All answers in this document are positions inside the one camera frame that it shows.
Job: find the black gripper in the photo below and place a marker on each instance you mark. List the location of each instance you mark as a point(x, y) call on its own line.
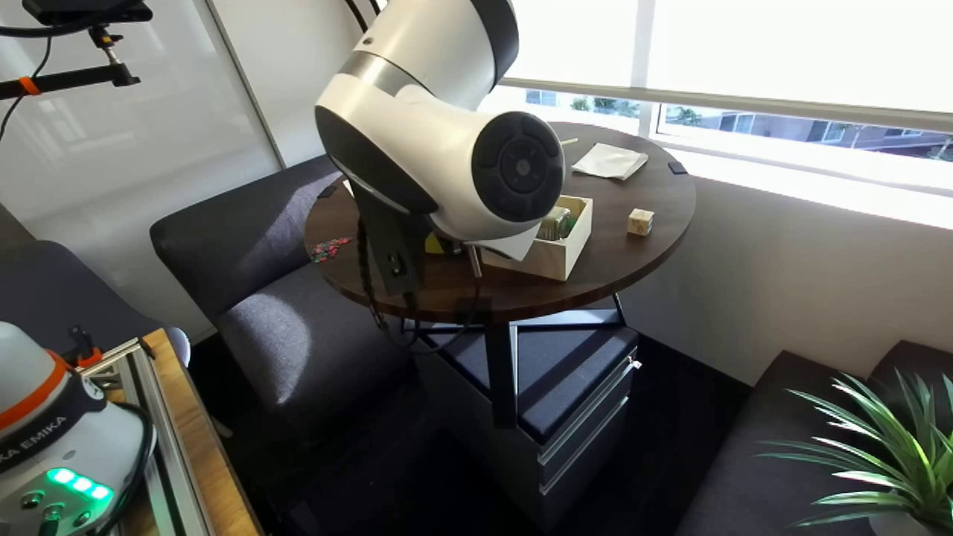
point(398, 249)

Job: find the spilled colourful beads pile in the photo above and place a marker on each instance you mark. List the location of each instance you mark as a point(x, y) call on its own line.
point(333, 249)

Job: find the light wooden box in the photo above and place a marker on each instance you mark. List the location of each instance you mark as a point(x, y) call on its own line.
point(541, 258)

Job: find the dark upholstered armchair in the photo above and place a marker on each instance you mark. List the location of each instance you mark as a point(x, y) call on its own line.
point(287, 345)

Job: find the jar with yellowish label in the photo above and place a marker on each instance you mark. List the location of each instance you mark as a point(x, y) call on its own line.
point(559, 220)

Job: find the folded patterned napkin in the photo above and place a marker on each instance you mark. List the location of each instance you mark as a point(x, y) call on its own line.
point(608, 162)

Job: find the small wooden cube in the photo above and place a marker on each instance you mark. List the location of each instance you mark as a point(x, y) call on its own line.
point(641, 220)

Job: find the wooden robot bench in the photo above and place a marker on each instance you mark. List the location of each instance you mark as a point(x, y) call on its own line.
point(214, 466)

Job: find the blue grey chair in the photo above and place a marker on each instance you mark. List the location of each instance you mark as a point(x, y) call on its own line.
point(71, 287)

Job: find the black orange bench clamp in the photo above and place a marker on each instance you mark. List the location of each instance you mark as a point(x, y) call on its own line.
point(83, 345)

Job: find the dark sofa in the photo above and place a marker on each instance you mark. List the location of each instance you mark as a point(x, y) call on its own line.
point(734, 478)

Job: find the green potted plant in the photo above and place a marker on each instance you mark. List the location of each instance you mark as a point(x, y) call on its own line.
point(896, 456)

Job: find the black metal table frame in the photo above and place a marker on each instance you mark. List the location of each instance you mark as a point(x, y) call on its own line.
point(503, 375)

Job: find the black table edge bracket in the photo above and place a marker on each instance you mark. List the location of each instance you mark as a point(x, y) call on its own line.
point(677, 168)

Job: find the aluminium profile robot mount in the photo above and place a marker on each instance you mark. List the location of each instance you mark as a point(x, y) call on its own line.
point(165, 436)

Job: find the black camera tripod arm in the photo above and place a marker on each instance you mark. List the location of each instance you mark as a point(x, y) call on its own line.
point(71, 77)

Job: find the black stereo camera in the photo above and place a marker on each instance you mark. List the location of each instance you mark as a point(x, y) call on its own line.
point(84, 9)

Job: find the white window blind rail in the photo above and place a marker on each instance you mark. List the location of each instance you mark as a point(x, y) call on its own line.
point(775, 106)

